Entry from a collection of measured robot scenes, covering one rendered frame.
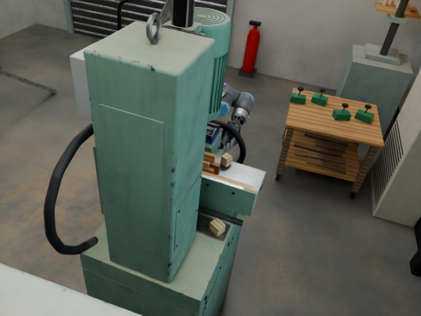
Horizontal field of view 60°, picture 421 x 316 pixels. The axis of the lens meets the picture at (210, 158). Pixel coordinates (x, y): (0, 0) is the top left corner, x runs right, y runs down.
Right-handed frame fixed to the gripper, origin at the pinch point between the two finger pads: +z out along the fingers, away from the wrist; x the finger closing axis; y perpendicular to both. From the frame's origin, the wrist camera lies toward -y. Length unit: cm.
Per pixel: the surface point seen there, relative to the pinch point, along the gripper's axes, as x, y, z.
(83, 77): -15, 100, 56
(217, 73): 7, 82, 27
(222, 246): 20, 34, 61
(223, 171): 10.3, 34.0, 31.5
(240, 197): 21, 40, 43
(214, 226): 15, 36, 55
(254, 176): 22.1, 33.1, 29.1
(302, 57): 10, -126, -226
